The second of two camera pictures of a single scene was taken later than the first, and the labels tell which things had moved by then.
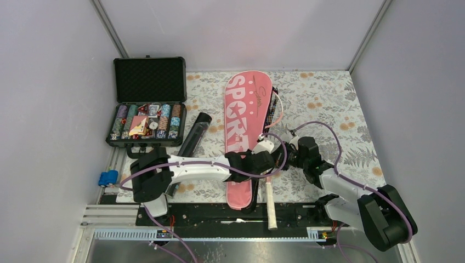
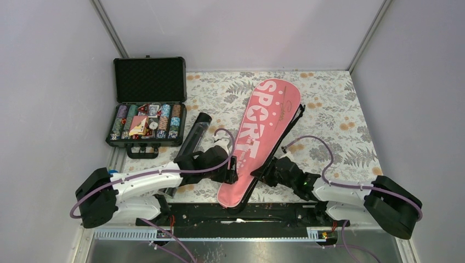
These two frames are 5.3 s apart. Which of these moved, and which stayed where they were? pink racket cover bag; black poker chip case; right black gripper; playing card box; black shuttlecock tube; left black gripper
Moved: left black gripper; right black gripper; pink racket cover bag
Stayed: playing card box; black shuttlecock tube; black poker chip case
